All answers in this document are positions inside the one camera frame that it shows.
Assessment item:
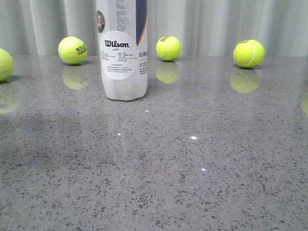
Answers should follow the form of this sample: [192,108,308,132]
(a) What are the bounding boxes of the white blue tennis ball can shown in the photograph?
[96,0,148,101]

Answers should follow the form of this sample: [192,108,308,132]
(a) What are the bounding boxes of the centre yellow tennis ball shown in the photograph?
[156,36,182,61]

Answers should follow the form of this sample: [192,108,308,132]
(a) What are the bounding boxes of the yellow tennis ball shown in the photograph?
[233,39,265,68]
[156,36,182,61]

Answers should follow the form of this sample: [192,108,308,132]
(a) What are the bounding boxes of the tennis ball with Roland Garros print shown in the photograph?
[58,37,88,65]

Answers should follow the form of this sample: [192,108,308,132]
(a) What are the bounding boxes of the right yellow tennis ball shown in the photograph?
[233,39,265,68]

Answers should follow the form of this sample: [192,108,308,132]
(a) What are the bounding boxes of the far left tennis ball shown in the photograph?
[0,49,14,82]

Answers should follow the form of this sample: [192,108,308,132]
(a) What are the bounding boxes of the grey pleated curtain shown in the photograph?
[0,0,308,57]

